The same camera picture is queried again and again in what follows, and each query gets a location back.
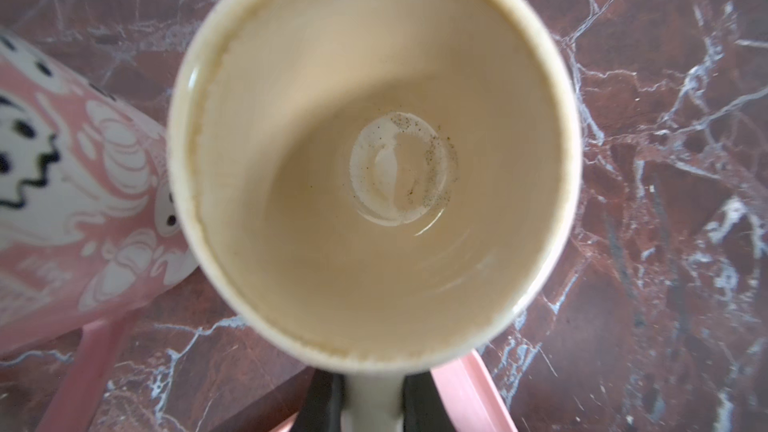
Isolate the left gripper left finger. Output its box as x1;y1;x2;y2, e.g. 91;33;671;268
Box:
290;369;345;432

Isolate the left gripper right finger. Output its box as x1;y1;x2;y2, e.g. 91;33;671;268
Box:
403;371;456;432

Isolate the pink plastic tray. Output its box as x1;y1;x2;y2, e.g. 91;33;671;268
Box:
275;352;516;431

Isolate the beige teapot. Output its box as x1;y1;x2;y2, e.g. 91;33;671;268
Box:
166;0;583;432

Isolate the pink mug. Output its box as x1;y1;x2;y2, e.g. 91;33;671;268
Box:
1;31;197;431

